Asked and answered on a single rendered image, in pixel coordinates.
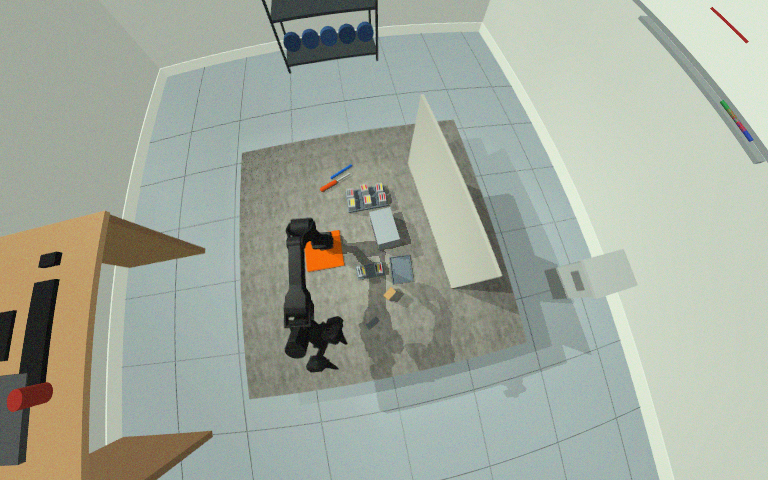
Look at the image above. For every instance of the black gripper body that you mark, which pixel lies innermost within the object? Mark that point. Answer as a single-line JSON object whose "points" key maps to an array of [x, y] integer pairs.
{"points": [[317, 363]]}

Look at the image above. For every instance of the beige flat panel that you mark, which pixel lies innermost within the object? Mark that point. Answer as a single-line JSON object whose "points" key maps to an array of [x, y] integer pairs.
{"points": [[462, 241]]}

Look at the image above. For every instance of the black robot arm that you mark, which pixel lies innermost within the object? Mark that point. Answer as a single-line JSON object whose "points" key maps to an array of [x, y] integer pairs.
{"points": [[298, 301]]}

